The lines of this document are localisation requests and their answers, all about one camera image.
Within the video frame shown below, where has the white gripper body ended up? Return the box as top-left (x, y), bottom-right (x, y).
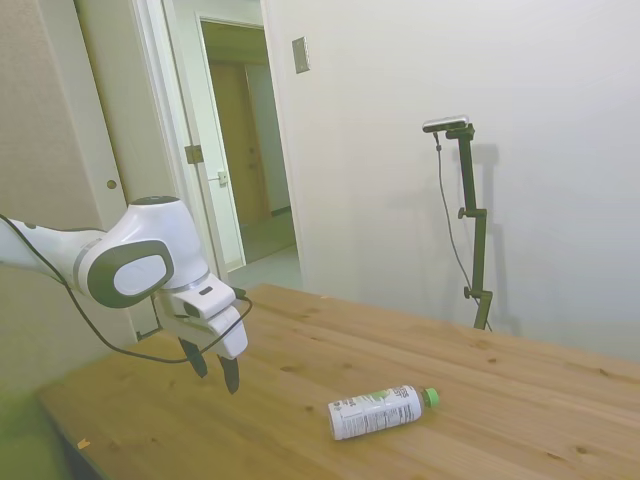
top-left (154, 278), bottom-right (250, 361)

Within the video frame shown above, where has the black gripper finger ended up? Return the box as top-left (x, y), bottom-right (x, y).
top-left (178, 336), bottom-right (209, 379)
top-left (216, 355), bottom-right (242, 397)

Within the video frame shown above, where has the white bottle with green cap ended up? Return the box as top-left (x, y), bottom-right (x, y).
top-left (327, 383), bottom-right (442, 442)

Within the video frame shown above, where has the brown wooden door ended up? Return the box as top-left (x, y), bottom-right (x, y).
top-left (208, 59), bottom-right (266, 224)

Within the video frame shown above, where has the white open door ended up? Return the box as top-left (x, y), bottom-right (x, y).
top-left (160, 0), bottom-right (247, 282)

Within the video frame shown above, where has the white door with round knob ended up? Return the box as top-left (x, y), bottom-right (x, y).
top-left (74, 0), bottom-right (169, 344)

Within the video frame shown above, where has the black cable on robot arm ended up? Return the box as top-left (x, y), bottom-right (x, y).
top-left (0, 213), bottom-right (254, 364)

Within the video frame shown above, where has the grey wall switch plate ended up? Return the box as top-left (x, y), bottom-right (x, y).
top-left (291, 35), bottom-right (313, 75)

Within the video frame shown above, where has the black camera stand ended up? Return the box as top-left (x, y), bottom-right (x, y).
top-left (443, 124), bottom-right (494, 331)

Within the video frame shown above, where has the grey exterior camera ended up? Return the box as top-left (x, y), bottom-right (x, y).
top-left (422, 114), bottom-right (472, 135)

